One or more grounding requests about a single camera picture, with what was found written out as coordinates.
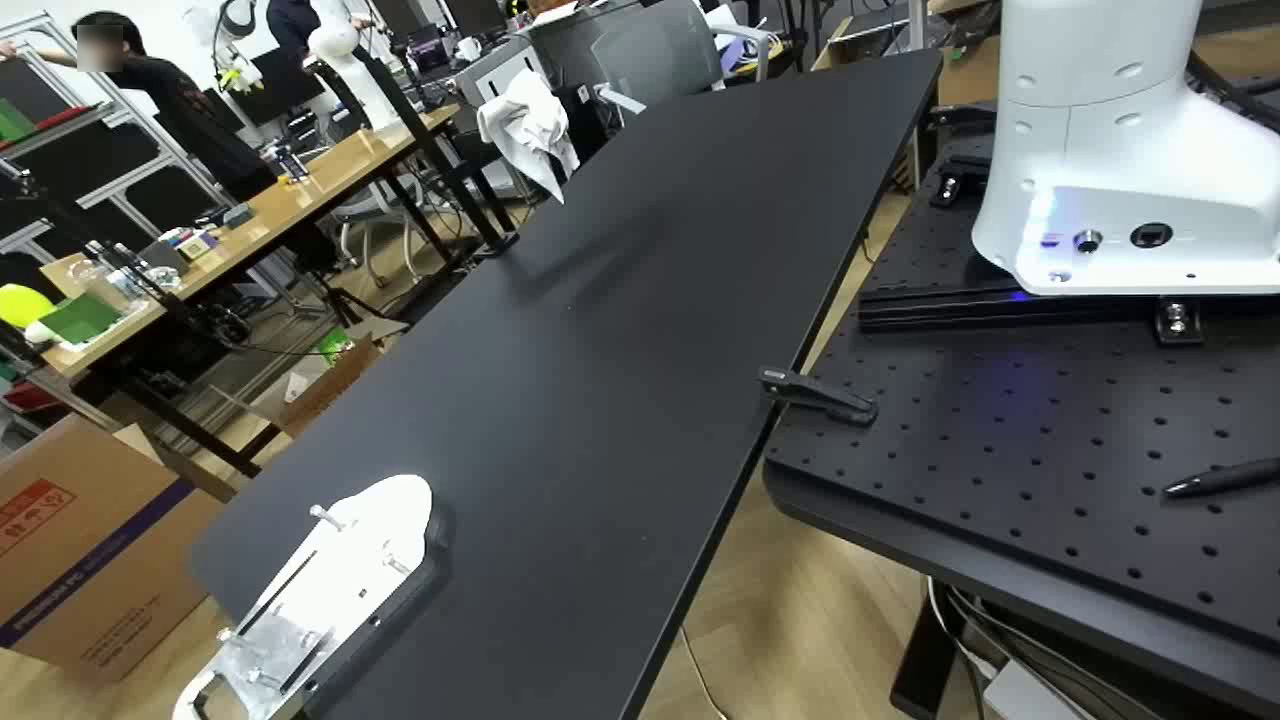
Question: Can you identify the white patterned cloth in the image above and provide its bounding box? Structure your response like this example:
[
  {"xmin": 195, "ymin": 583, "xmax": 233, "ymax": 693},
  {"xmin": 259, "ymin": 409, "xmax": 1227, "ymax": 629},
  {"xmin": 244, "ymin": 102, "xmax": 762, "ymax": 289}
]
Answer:
[{"xmin": 472, "ymin": 65, "xmax": 586, "ymax": 208}]

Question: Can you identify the black clamp lever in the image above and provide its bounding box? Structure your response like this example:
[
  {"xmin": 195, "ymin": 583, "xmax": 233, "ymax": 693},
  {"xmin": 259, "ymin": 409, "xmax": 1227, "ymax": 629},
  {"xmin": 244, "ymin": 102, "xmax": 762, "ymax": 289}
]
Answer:
[{"xmin": 762, "ymin": 368, "xmax": 881, "ymax": 431}]

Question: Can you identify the gray office chair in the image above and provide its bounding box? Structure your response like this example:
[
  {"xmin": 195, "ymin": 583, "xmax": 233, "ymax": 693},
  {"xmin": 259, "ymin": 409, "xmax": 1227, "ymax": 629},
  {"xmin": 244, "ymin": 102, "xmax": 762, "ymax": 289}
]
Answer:
[{"xmin": 529, "ymin": 0, "xmax": 723, "ymax": 113}]

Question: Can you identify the small open cardboard box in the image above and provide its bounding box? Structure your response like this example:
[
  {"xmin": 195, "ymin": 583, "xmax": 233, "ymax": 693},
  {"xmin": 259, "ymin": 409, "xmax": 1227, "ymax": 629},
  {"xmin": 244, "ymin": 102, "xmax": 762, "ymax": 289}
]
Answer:
[{"xmin": 276, "ymin": 337, "xmax": 388, "ymax": 431}]

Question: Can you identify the long wooden desk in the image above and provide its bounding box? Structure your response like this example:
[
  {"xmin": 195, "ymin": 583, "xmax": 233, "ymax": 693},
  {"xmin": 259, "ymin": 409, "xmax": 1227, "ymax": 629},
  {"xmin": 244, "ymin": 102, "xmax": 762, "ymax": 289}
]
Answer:
[{"xmin": 36, "ymin": 96, "xmax": 517, "ymax": 486}]

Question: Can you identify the black perforated breadboard platform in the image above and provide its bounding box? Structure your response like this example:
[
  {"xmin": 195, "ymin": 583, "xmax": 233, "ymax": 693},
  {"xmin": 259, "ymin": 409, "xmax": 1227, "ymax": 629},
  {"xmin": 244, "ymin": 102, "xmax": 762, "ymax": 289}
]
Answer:
[{"xmin": 763, "ymin": 132, "xmax": 1280, "ymax": 711}]

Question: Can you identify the person in black clothes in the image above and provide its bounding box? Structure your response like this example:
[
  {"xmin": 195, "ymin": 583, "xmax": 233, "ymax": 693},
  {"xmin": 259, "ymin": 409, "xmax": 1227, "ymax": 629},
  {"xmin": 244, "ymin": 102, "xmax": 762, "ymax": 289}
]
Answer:
[{"xmin": 69, "ymin": 9, "xmax": 335, "ymax": 273}]

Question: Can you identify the green flat box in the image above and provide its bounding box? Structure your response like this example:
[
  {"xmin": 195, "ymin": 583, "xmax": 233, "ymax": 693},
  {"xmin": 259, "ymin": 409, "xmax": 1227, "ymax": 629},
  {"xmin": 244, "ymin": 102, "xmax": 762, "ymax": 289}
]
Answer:
[{"xmin": 36, "ymin": 293, "xmax": 131, "ymax": 356}]

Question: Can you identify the metal shelf rack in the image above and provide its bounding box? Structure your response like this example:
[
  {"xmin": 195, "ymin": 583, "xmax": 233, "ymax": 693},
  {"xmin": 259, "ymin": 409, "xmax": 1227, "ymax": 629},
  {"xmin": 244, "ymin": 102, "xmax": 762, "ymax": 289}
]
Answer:
[{"xmin": 0, "ymin": 14, "xmax": 233, "ymax": 277}]

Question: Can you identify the large cardboard box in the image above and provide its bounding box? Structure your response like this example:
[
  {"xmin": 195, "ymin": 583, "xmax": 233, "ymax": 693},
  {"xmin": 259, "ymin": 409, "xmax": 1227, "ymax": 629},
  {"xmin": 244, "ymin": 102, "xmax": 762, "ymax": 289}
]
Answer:
[{"xmin": 0, "ymin": 412, "xmax": 233, "ymax": 693}]

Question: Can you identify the black pen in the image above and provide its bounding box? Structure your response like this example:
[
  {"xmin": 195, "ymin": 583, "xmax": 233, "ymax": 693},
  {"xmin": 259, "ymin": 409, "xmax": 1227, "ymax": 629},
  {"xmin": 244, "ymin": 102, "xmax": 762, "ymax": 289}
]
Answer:
[{"xmin": 1159, "ymin": 458, "xmax": 1280, "ymax": 505}]

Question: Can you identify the black aluminium rail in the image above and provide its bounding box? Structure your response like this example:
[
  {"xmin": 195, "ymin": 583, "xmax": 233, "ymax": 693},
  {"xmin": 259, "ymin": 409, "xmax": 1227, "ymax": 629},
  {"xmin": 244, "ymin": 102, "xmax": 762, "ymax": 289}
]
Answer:
[{"xmin": 855, "ymin": 283, "xmax": 1280, "ymax": 337}]

